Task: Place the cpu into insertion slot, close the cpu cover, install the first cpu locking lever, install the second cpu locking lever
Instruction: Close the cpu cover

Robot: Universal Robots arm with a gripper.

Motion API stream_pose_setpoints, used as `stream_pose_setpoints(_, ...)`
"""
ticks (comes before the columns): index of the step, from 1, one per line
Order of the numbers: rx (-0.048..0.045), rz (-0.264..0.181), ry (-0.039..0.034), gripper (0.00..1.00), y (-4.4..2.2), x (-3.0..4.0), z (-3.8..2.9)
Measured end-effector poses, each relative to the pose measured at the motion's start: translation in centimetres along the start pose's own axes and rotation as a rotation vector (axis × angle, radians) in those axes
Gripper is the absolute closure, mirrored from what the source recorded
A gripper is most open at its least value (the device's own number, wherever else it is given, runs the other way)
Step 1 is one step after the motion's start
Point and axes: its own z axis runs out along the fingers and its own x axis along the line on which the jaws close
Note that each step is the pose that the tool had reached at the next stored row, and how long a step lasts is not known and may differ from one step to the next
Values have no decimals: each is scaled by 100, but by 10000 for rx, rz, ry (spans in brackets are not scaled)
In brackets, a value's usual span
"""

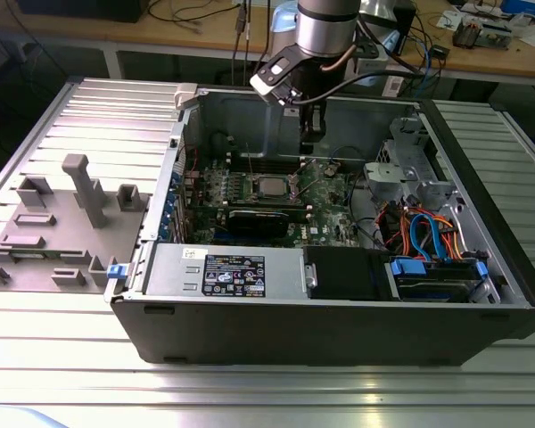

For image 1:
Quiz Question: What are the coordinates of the grey parts rack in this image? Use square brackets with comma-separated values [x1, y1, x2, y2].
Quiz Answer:
[0, 153, 155, 295]

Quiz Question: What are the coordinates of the pale grey case latch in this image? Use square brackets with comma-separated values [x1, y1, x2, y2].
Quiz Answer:
[172, 83, 201, 111]

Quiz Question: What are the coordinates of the silver CPU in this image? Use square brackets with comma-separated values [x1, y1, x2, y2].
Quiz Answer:
[254, 177, 291, 198]

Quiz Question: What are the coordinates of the grey power supply unit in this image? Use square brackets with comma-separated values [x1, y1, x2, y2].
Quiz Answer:
[144, 243, 307, 299]

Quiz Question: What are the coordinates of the black PC case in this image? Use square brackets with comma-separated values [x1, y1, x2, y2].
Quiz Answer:
[109, 84, 535, 367]

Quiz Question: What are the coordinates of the white labelled box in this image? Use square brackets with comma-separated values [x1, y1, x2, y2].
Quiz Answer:
[383, 74, 406, 98]

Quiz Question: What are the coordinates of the CPU socket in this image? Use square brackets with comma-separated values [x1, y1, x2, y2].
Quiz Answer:
[244, 171, 298, 202]

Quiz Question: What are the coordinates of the finned CPU cooler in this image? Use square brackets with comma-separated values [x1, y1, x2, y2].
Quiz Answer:
[452, 20, 482, 50]

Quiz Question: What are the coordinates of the orange red wire bundle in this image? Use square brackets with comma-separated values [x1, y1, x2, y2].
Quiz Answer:
[376, 201, 414, 251]

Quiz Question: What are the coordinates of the hard disk in blue carrier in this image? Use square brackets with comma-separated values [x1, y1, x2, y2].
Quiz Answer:
[385, 256, 490, 304]

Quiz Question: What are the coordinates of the green motherboard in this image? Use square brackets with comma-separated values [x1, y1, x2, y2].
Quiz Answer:
[180, 155, 365, 249]

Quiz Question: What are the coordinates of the metal socket cover frame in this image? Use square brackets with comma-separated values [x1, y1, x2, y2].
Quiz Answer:
[289, 159, 322, 195]

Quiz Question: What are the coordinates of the black drive bay box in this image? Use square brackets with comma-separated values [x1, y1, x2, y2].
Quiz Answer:
[303, 244, 391, 302]

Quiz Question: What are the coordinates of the grey electronic device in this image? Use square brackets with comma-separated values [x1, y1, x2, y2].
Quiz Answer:
[479, 20, 514, 51]

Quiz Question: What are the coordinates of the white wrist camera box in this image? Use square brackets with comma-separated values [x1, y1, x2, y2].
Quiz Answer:
[249, 44, 304, 107]

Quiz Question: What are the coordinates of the blue box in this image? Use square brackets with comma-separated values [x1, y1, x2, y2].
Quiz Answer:
[501, 0, 535, 14]

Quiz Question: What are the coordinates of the silver metal drive cage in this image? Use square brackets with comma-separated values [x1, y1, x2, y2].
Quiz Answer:
[363, 116, 469, 224]

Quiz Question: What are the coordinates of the blue wire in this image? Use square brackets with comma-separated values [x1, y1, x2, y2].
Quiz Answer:
[408, 212, 450, 265]

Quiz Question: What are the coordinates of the wooden desk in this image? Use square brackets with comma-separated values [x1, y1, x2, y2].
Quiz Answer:
[0, 0, 535, 88]

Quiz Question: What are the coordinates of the black graphics card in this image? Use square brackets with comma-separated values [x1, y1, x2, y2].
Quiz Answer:
[226, 207, 292, 241]

